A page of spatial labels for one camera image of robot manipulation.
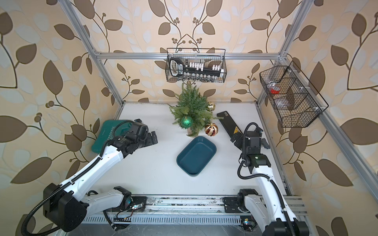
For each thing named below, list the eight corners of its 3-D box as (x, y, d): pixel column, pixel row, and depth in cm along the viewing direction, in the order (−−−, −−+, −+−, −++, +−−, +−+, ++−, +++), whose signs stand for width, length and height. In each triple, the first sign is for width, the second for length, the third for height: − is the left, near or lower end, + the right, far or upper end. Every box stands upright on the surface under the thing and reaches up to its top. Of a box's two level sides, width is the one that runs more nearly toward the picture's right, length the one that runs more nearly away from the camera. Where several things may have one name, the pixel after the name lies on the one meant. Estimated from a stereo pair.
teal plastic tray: (174, 164, 90) (172, 160, 86) (198, 137, 102) (198, 132, 98) (194, 181, 83) (194, 178, 79) (218, 150, 96) (219, 146, 92)
